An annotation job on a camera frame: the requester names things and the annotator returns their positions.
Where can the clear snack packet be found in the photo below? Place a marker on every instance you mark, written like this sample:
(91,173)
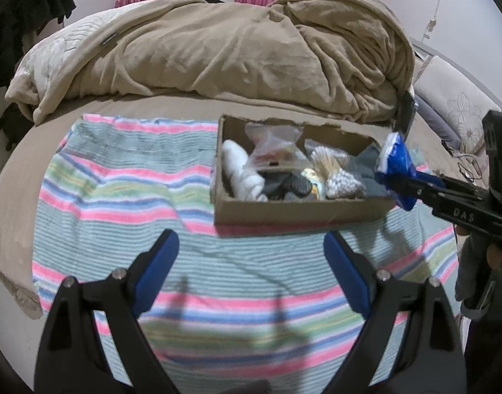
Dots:
(271,143)

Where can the white cloth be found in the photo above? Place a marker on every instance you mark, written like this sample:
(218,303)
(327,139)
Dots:
(242,168)

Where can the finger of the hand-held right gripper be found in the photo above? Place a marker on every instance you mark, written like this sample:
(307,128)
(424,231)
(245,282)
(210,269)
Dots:
(415,192)
(452,186)

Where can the blue and white packet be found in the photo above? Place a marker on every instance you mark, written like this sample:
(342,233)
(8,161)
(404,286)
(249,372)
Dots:
(394,160)

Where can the striped cloth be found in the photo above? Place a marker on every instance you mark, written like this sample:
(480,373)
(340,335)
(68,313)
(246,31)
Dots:
(132,197)

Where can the grey knitted cloth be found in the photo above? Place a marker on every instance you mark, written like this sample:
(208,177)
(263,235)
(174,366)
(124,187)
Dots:
(372,172)

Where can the grey pillow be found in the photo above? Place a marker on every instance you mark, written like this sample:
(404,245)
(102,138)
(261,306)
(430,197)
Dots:
(433,121)

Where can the white floral pillow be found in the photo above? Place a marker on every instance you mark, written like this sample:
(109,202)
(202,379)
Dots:
(460,98)

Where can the beige blanket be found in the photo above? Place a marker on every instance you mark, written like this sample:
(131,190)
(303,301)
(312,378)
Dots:
(214,57)

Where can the brown cardboard box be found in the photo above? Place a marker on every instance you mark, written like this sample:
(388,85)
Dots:
(275,213)

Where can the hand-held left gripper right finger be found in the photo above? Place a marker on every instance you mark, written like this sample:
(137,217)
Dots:
(349,275)

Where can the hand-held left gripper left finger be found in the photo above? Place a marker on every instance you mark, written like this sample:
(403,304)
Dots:
(160,271)

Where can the bag of cotton swabs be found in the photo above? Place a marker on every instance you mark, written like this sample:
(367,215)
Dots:
(341,180)

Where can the dark cloth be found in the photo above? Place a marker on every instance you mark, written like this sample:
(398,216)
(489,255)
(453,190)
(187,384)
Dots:
(13,127)

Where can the person's right hand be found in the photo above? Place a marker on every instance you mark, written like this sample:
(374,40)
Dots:
(497,256)

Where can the pile of black clothes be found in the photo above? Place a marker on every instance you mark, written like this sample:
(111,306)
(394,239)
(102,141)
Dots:
(29,0)

